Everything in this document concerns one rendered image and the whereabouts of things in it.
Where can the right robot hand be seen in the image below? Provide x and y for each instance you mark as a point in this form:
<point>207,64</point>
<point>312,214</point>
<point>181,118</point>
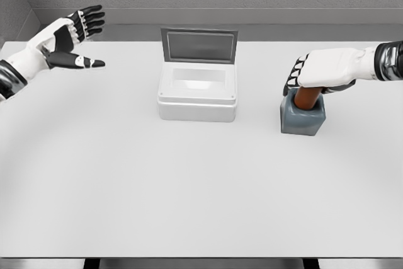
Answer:
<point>327,65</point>

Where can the brown cylinder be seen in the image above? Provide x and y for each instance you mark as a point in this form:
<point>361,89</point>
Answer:
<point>307,97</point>

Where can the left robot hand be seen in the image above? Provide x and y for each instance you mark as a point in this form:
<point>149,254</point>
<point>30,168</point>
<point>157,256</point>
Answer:
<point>63,37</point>

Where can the white box with open lid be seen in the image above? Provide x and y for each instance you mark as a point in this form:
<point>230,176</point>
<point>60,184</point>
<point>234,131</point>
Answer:
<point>197,86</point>

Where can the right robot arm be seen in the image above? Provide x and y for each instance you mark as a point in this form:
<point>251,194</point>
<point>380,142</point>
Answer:
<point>385,61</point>

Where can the grey square holder block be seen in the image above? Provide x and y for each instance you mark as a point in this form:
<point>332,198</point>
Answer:
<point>300,119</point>

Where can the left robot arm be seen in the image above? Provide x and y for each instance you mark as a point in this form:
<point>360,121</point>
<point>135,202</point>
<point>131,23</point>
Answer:
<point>22,61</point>

